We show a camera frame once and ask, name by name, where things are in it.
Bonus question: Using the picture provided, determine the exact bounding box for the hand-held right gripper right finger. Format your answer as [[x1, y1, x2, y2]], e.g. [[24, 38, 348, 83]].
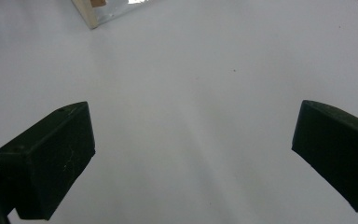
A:
[[291, 99, 358, 216]]

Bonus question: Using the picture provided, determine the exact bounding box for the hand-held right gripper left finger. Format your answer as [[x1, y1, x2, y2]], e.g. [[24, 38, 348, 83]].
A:
[[0, 101, 97, 221]]

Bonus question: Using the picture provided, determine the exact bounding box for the transparent bag with beige trim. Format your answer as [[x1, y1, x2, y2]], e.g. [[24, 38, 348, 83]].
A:
[[71, 0, 157, 31]]

